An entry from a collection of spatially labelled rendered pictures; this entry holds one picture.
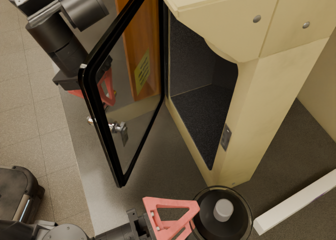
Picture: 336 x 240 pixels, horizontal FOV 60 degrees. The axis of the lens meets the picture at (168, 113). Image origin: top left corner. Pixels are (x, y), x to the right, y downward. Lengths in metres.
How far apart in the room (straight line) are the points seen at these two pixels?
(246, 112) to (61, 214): 1.50
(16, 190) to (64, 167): 0.36
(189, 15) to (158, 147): 0.59
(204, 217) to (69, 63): 0.34
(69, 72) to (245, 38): 0.32
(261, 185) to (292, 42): 0.49
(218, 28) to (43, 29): 0.29
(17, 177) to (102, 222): 1.03
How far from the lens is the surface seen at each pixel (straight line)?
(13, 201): 1.69
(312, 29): 0.41
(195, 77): 0.82
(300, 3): 0.36
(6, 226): 0.45
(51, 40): 0.51
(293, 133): 0.93
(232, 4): 0.30
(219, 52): 0.52
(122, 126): 0.55
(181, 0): 0.28
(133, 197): 0.77
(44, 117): 2.21
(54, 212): 1.86
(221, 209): 0.48
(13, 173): 1.76
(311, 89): 1.01
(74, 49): 0.53
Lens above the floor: 1.66
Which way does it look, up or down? 54 degrees down
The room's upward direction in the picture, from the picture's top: straight up
